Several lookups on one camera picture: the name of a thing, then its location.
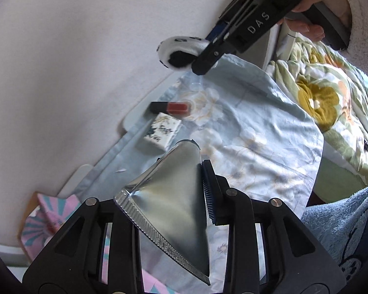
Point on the light blue floral cloth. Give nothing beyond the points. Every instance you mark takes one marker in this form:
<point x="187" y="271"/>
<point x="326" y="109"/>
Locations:
<point x="255" y="136"/>

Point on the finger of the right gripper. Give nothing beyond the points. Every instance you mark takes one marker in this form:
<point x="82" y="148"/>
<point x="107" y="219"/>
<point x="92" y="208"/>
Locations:
<point x="210" y="56"/>
<point x="236" y="22"/>

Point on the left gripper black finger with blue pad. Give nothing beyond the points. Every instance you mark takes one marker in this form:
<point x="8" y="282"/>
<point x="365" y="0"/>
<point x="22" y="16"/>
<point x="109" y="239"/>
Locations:
<point x="215" y="187"/>

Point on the black red lipstick tube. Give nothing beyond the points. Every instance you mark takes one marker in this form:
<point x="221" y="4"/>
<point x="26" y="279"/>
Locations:
<point x="170" y="108"/>

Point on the white black spotted sock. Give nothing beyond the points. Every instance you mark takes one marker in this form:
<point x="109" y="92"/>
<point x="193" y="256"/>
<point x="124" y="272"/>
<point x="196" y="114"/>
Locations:
<point x="179" y="52"/>

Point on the person's right hand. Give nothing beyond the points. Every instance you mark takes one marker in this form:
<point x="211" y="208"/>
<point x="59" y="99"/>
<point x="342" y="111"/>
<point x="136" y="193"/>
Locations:
<point x="340" y="8"/>

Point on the cardboard box pink lining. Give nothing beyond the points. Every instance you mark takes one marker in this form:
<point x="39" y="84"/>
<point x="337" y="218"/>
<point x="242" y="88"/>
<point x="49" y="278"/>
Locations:
<point x="83" y="247"/>

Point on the white floral small box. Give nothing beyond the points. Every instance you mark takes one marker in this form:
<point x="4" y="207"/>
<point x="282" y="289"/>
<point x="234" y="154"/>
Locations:
<point x="162" y="131"/>

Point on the silver foil tube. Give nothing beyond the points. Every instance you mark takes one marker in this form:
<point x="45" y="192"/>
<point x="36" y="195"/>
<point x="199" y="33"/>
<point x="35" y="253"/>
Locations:
<point x="167" y="204"/>

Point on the floral green yellow quilt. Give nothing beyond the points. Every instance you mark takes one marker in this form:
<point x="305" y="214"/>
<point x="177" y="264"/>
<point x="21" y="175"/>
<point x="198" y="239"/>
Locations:
<point x="333" y="92"/>

